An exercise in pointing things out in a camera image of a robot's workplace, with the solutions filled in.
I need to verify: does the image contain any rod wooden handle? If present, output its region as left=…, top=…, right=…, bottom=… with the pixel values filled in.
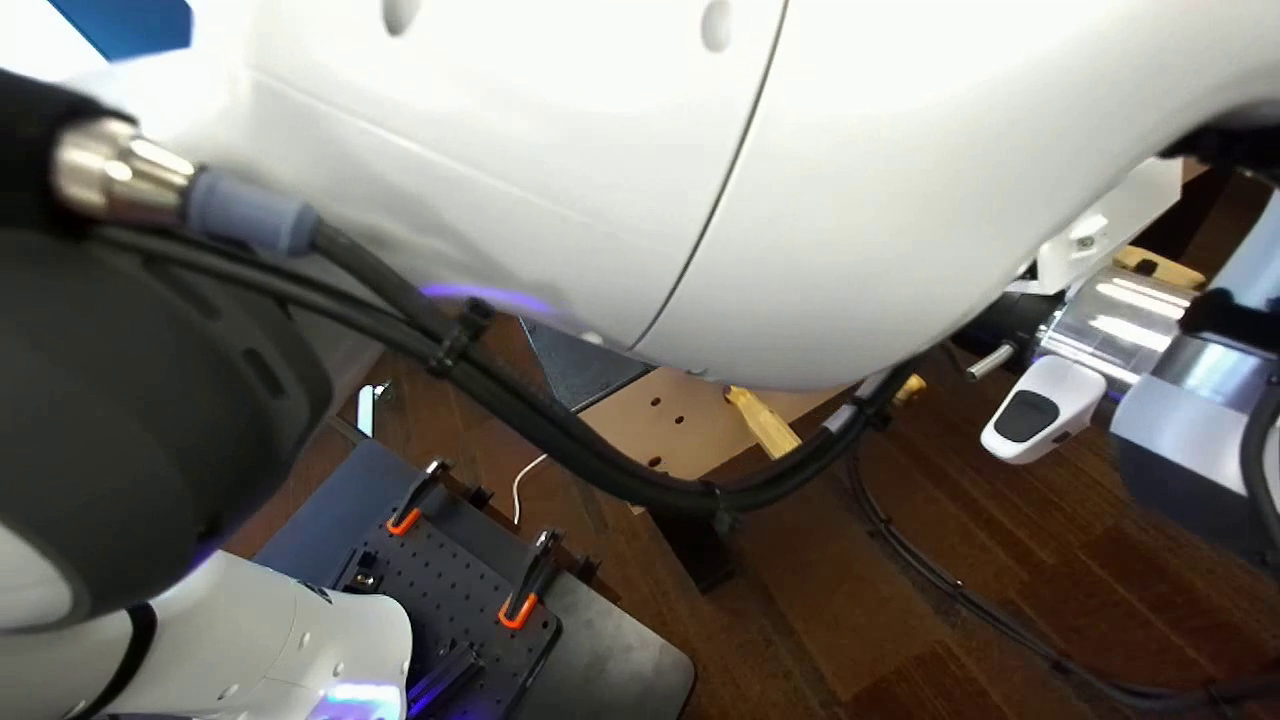
left=893, top=370, right=927, bottom=406
left=725, top=382, right=801, bottom=461

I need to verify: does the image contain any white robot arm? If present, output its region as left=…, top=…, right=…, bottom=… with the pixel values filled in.
left=0, top=0, right=1280, bottom=720

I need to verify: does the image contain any foosball table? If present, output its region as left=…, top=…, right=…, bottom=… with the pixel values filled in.
left=523, top=324, right=912, bottom=588

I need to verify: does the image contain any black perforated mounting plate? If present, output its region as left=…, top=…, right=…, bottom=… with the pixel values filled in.
left=339, top=504, right=560, bottom=720

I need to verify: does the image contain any white cable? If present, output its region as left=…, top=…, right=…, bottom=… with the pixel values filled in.
left=508, top=453, right=550, bottom=523

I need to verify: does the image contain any orange handled clamp right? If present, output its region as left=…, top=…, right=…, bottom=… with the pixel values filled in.
left=496, top=533, right=560, bottom=632

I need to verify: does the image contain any orange handled clamp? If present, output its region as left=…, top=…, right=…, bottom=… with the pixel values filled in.
left=385, top=456, right=448, bottom=538
left=496, top=533, right=560, bottom=632

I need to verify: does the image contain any orange handled clamp left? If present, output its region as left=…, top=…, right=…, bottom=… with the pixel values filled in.
left=385, top=456, right=448, bottom=538

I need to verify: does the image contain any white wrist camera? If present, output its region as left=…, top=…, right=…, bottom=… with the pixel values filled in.
left=981, top=354, right=1109, bottom=465

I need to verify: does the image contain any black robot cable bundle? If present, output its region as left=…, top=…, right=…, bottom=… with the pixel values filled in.
left=51, top=112, right=1280, bottom=710

